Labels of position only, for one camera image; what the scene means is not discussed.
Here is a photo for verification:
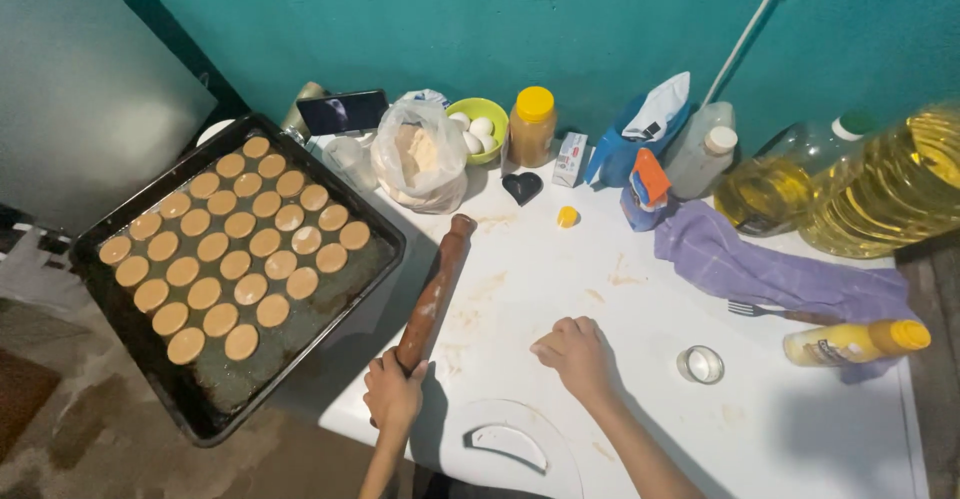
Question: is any white plastic bottle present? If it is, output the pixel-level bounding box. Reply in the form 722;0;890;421
664;126;739;201

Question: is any yellow squeeze bottle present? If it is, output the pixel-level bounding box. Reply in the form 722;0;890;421
783;319;933;368

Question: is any small white carton box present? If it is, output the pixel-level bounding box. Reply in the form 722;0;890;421
552;132;589;188

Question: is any black heart-shaped cookie cutter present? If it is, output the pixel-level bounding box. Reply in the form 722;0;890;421
501;172;544;207

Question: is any group of round dough discs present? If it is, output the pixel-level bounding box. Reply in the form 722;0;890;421
98;136;372;366

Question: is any clear plastic bottle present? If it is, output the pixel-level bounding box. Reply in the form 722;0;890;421
664;101;737;162

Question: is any person's left hand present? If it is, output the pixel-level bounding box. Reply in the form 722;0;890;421
363;347;430;434

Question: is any brown wooden rolling pin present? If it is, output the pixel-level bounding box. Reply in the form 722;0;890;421
369;214;479;429

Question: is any black baking tray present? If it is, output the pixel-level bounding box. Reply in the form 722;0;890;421
69;112;408;449

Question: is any blue and white paper bag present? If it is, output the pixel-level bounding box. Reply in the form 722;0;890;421
583;72;693;188

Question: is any clear plastic bag of flour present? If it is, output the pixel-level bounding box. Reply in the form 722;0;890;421
370;100;470;215

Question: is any purple towel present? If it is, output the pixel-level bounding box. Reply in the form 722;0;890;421
654;199;924;385

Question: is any green bowl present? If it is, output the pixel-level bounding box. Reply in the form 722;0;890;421
445;97;510;167

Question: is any grey metal cylinder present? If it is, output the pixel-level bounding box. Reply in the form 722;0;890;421
280;82;328;142

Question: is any blue and orange packet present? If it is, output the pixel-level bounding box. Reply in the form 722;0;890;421
619;148;673;233

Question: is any person's right hand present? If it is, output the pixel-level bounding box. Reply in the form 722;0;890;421
529;316;613;404

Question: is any brown jar with yellow lid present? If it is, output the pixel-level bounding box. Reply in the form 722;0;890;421
507;86;558;169

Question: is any metal fork with wooden handle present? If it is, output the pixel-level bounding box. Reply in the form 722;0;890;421
727;299;845;327

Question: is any white cable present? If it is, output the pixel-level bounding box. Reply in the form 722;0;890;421
701;0;783;107

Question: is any small round glass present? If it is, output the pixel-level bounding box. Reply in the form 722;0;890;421
676;345;726;386

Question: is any large yellow oil bottle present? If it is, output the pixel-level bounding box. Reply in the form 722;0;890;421
798;101;960;260

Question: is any clear plastic cup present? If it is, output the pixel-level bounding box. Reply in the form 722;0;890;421
323;136;379;192

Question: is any blue and white plastic bag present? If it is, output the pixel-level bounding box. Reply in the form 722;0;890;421
395;89;453;110

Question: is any black smartphone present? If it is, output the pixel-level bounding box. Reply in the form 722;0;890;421
296;89;390;137

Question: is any grey cloth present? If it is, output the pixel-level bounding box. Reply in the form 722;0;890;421
0;223;95;314

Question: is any oil bottle with green cap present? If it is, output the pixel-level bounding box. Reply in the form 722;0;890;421
713;111;880;238

